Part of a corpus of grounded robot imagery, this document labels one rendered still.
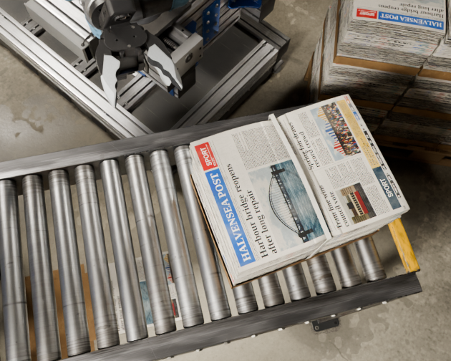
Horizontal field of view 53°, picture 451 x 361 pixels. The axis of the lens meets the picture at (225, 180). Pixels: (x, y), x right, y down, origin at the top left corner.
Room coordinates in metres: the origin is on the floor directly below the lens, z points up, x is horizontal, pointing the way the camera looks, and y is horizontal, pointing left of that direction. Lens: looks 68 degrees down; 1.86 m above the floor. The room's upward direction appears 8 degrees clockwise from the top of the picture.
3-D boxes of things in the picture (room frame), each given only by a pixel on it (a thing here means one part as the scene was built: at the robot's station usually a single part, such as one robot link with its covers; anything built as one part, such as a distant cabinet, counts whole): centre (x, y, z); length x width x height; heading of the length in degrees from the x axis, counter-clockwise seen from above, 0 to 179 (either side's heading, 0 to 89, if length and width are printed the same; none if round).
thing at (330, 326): (0.23, -0.47, 0.01); 0.14 x 0.13 x 0.01; 21
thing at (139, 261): (0.23, 0.26, 0.00); 0.37 x 0.28 x 0.01; 111
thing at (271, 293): (0.35, -0.08, 0.77); 0.47 x 0.05 x 0.05; 21
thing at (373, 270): (0.44, -0.32, 0.77); 0.47 x 0.05 x 0.05; 21
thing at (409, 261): (0.46, -0.40, 0.81); 0.43 x 0.03 x 0.02; 21
